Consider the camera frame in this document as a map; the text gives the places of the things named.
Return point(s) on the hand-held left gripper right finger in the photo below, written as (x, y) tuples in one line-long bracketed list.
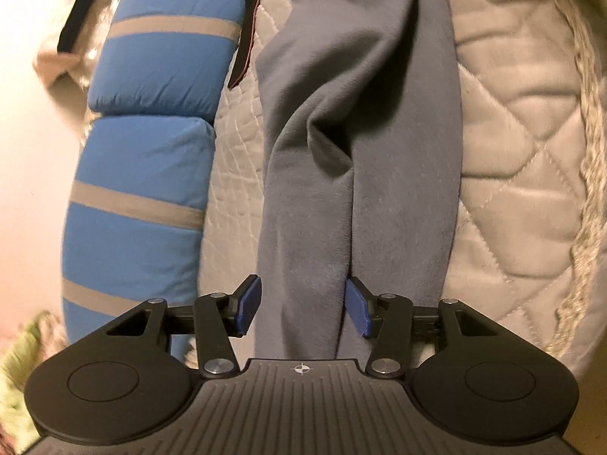
[(359, 308)]

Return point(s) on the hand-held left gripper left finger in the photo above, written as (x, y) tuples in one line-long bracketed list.
[(250, 303)]

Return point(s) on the grey-blue fleece pants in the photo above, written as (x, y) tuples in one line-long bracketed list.
[(360, 104)]

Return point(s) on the blue grey-striped pillow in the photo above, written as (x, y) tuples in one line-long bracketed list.
[(137, 246), (166, 71)]

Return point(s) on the grey quilted bedspread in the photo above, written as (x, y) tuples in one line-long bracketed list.
[(512, 151)]

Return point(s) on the light green cloth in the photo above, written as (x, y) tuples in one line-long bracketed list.
[(23, 369)]

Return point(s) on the black belt with red edge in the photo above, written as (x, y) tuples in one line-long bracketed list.
[(242, 33)]

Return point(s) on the dark blue cushion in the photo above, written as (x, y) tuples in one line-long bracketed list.
[(80, 4)]

